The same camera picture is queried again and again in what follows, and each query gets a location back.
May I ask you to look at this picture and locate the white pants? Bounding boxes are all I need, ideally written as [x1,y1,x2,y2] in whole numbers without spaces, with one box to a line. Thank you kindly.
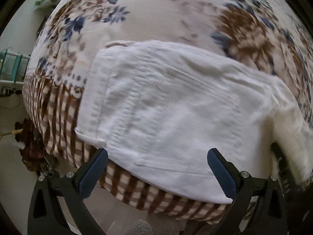
[75,40,312,204]

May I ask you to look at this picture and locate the teal storage shelf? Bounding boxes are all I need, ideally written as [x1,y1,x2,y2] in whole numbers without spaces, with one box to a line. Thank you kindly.
[1,49,30,85]

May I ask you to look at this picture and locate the floral bed cover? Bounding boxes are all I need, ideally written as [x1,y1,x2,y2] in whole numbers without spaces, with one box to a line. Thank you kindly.
[23,0,312,223]

